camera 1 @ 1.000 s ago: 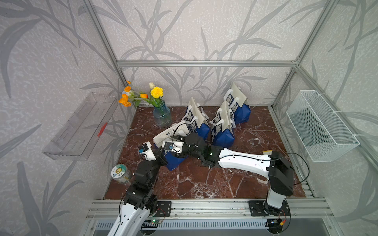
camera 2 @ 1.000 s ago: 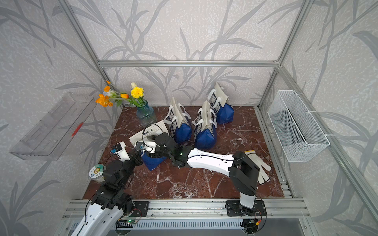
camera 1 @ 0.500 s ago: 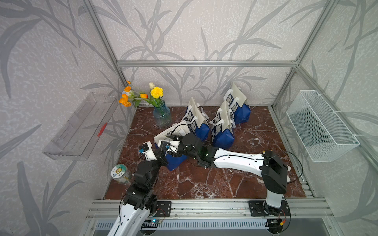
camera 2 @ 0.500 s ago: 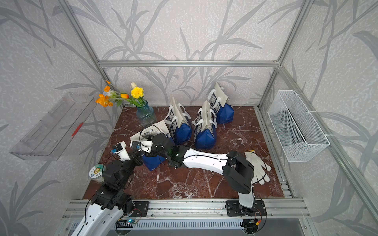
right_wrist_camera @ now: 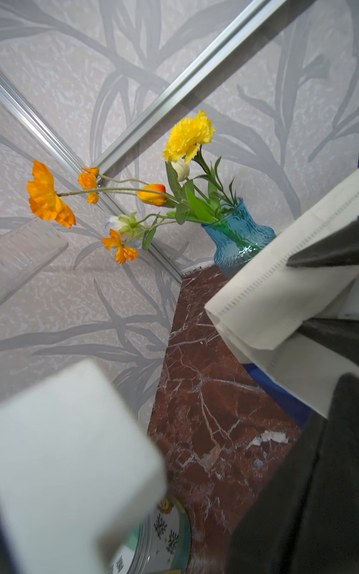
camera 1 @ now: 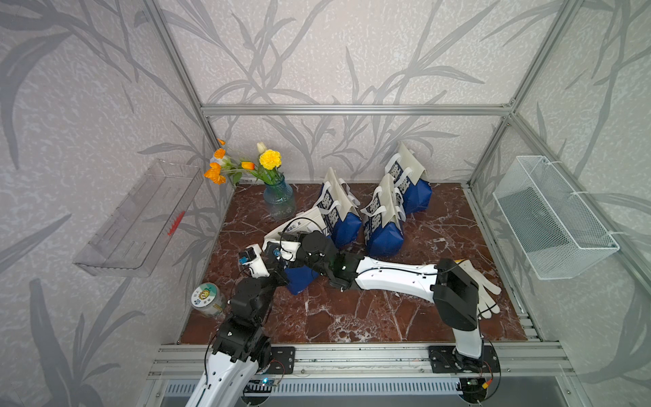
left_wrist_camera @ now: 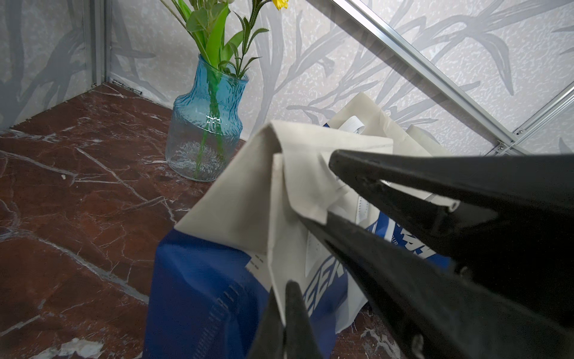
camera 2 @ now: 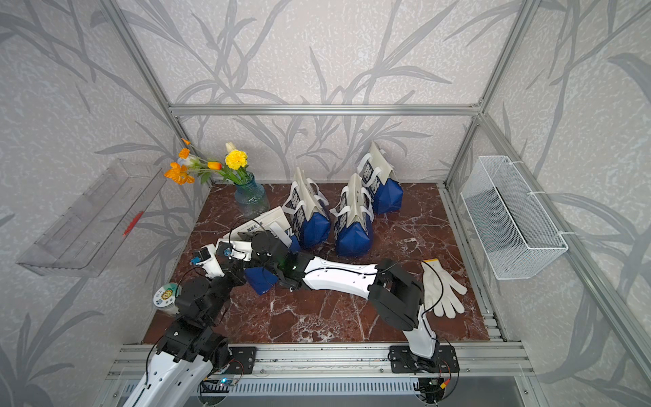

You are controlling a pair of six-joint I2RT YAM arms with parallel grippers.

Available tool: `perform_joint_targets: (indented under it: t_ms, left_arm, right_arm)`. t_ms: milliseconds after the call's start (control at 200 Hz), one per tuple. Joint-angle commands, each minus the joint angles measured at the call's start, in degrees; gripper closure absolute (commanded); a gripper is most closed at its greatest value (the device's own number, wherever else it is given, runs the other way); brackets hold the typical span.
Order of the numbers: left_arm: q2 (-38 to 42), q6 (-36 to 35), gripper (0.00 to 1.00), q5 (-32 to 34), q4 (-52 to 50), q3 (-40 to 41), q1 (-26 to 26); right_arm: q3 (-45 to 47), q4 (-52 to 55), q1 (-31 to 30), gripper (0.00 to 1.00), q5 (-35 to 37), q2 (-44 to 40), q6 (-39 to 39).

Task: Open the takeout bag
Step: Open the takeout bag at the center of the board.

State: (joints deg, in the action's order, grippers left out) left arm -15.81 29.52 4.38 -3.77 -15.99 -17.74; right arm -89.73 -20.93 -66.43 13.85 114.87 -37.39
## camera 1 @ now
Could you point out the blue beige takeout bag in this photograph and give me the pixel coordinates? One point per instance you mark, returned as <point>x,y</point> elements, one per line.
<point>338,209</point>
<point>300,277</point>
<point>414,192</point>
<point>383,219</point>

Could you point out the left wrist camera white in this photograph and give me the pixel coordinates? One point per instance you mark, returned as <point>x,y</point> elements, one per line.
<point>251,261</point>

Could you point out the clear acrylic wall shelf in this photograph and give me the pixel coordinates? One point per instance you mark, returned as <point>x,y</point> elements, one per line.
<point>132,241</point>

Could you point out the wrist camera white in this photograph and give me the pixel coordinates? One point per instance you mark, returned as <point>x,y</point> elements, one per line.
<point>251,261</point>
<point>285,250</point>

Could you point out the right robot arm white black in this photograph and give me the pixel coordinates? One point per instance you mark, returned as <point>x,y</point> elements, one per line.
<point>446,285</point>

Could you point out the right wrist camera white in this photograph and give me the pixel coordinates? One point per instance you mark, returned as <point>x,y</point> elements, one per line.
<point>285,250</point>

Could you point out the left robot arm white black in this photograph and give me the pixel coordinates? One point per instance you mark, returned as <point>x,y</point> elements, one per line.
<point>240,349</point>

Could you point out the red marker in shelf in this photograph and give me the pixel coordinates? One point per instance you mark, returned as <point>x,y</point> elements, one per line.
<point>175,224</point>

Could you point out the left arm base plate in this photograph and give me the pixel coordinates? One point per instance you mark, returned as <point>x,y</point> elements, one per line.
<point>281,360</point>

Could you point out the white wire mesh basket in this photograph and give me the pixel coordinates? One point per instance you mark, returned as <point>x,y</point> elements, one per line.
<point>558,232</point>

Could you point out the white work glove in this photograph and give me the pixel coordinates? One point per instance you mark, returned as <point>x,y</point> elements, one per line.
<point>487,305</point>

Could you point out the blue glass vase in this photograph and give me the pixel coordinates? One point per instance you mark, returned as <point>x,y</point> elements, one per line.
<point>279,200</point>

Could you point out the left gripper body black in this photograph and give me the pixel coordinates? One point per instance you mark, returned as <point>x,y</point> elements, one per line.
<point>277,280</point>

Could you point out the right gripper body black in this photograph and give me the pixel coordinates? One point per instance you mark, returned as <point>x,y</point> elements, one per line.
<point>302,255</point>

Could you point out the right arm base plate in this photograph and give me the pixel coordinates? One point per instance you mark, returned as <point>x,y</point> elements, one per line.
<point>446,359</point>

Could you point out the artificial flower bouquet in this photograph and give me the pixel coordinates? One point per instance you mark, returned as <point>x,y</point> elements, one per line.
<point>223,167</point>

